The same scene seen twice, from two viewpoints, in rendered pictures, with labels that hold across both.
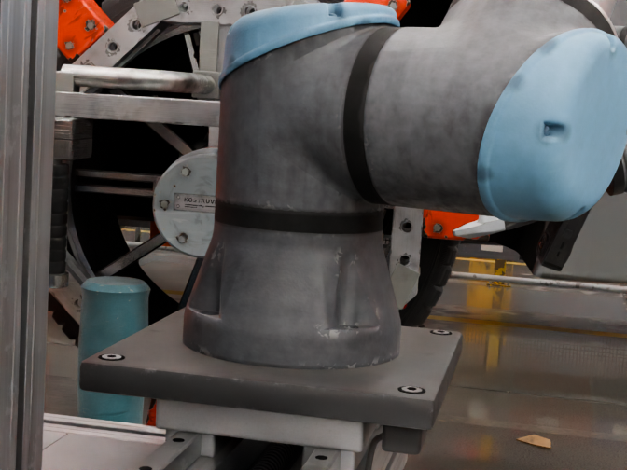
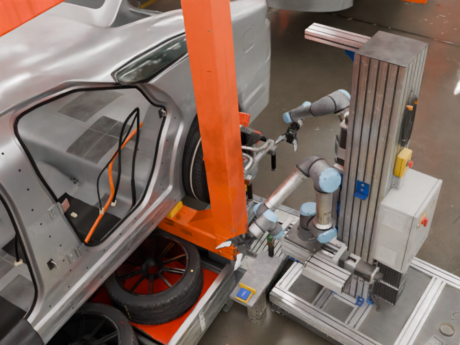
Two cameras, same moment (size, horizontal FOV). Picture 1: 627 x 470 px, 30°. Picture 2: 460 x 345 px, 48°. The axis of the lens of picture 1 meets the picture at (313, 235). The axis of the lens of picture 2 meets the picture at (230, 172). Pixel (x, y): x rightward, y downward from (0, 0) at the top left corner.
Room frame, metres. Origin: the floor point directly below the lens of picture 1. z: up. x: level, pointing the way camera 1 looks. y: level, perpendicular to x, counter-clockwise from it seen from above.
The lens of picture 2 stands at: (0.22, 2.50, 3.25)
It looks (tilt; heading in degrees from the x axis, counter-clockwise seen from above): 42 degrees down; 301
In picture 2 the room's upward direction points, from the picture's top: 6 degrees counter-clockwise
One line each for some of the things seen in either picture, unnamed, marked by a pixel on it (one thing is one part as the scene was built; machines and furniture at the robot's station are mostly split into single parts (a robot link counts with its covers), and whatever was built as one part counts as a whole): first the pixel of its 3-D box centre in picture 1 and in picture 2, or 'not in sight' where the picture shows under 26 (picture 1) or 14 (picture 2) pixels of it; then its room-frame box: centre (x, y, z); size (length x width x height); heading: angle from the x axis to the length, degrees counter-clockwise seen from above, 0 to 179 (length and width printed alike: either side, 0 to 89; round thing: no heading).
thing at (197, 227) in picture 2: not in sight; (189, 215); (1.72, 0.57, 0.69); 0.52 x 0.17 x 0.35; 175
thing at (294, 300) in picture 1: (295, 273); not in sight; (0.80, 0.01, 0.87); 0.15 x 0.15 x 0.10
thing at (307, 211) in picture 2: not in sight; (310, 215); (0.89, 0.50, 0.98); 0.13 x 0.12 x 0.14; 142
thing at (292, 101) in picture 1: (314, 104); not in sight; (0.80, 0.00, 0.98); 0.13 x 0.12 x 0.14; 61
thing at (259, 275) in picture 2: not in sight; (257, 278); (1.18, 0.68, 0.44); 0.43 x 0.17 x 0.03; 85
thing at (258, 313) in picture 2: not in sight; (256, 300); (1.18, 0.71, 0.21); 0.10 x 0.10 x 0.42; 85
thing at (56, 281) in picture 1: (51, 220); (249, 191); (1.38, 0.31, 0.83); 0.04 x 0.04 x 0.16
